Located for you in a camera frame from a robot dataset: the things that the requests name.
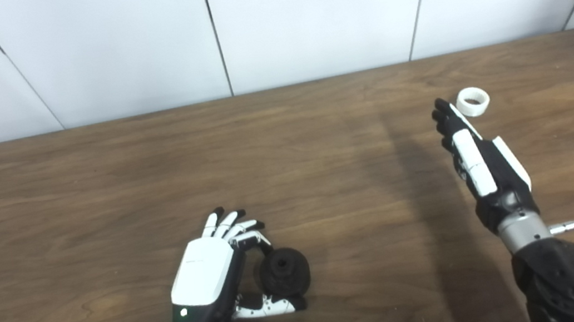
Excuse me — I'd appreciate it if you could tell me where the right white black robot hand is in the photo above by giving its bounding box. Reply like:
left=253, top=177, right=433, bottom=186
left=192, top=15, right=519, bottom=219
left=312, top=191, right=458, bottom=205
left=428, top=87, right=542, bottom=241

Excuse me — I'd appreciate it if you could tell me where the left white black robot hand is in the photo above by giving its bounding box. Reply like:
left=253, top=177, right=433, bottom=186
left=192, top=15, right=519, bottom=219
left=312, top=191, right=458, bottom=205
left=159, top=197, right=310, bottom=322

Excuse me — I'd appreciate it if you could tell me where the white plastic ring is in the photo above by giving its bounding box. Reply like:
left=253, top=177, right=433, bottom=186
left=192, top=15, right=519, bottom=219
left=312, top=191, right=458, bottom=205
left=453, top=85, right=493, bottom=120

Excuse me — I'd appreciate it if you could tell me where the round black plastic part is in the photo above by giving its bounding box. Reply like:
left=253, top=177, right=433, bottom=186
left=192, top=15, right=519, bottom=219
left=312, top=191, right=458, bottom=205
left=251, top=244, right=315, bottom=303

